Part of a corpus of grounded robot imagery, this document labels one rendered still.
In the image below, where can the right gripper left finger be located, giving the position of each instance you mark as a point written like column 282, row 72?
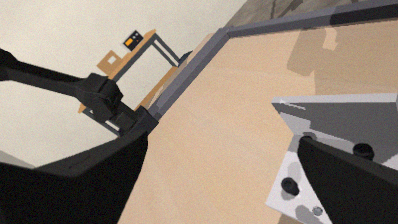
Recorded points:
column 90, row 187

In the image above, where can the grey metal bracket with holes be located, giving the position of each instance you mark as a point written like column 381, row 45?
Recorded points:
column 341, row 121

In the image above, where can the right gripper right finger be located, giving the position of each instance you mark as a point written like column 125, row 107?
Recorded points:
column 351, row 189

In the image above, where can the grey rectangular table frame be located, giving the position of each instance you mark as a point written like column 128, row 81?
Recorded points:
column 354, row 12

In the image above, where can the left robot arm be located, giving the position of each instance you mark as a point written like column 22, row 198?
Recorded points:
column 97, row 92

